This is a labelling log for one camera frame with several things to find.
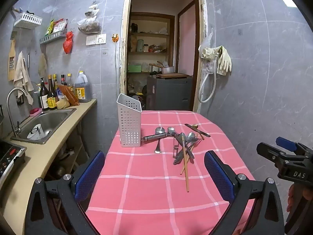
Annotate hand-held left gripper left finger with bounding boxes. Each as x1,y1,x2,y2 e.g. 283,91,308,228
24,150,105,235

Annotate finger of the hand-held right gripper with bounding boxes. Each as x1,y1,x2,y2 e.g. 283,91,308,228
256,142,290,163
275,136,313,156

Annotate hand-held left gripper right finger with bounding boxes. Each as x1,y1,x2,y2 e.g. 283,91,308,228
204,150,285,235

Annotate wooden chopstick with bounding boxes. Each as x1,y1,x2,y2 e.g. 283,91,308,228
180,138,200,175
182,137,190,193

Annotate steel fork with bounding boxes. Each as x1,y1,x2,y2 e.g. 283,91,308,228
173,149,187,165

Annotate grey metal utensil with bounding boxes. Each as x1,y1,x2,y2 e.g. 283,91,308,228
184,123,211,138

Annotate gold spoon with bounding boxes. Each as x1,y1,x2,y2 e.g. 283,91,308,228
191,124,204,140

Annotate white perforated utensil holder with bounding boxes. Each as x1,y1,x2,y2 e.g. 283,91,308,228
116,93,143,148

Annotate steel tool with round handle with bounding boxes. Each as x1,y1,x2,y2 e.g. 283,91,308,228
142,132,176,142

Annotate steel spoon with ornate handle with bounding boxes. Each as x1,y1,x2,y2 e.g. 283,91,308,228
155,127,166,154

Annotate person's right hand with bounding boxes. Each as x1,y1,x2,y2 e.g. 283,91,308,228
288,183,297,213

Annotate pink checked tablecloth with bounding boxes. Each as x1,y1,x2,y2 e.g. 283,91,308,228
84,110,256,235

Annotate beige kitchen counter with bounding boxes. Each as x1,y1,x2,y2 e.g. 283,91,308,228
0,99,98,235

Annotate steel sink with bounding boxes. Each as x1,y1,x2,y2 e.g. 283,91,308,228
11,108,77,145

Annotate white bowl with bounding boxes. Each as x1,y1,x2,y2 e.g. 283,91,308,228
27,125,46,139

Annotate orange snack bag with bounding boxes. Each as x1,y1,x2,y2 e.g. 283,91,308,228
59,84,80,106

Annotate black induction cooker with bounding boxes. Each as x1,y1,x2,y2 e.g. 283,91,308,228
0,139,27,184

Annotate large oil jug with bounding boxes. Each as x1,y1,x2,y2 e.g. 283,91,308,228
74,70,91,102

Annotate dark sauce bottle yellow label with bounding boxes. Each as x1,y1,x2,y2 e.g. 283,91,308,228
47,75,58,109

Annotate dark pump bottle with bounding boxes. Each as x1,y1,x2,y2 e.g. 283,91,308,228
39,78,50,110

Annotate grey cabinet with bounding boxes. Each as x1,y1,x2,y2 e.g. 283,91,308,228
147,76,193,111

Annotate cream rubber glove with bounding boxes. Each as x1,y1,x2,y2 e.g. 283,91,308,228
216,45,232,76
199,46,222,60

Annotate steel faucet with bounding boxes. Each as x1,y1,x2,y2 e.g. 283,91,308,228
6,87,30,137

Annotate wooden cutting board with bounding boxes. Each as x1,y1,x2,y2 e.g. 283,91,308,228
156,73,191,78

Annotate steel pot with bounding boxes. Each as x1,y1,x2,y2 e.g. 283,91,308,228
149,62,175,74

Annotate beige towel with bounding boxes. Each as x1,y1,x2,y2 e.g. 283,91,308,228
13,51,34,104

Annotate red plastic bag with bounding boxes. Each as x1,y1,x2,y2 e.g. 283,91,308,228
63,31,74,54

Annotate clear plastic bag with contents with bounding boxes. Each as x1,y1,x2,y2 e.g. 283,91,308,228
77,1,101,34

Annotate row of seasoning packets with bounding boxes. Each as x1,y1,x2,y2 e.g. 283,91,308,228
45,18,68,36

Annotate wooden shelf unit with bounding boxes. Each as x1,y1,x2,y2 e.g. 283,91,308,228
127,12,175,96

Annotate white hose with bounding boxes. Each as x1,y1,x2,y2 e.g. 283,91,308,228
198,54,218,103

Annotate wooden door frame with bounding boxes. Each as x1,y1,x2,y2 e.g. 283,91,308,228
119,0,204,113

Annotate metal wall rack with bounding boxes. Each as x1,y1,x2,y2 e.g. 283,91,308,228
40,29,67,45

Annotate white wall basket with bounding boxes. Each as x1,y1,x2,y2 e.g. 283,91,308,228
13,12,42,28

